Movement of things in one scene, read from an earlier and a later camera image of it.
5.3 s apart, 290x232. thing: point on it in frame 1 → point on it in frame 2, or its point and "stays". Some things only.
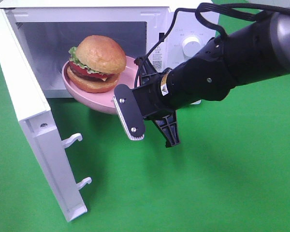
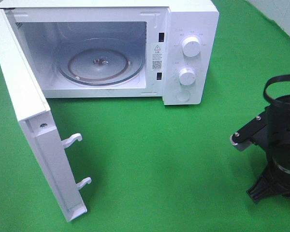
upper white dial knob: [191, 45] stays
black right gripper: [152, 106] → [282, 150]
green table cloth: [236, 168] stays
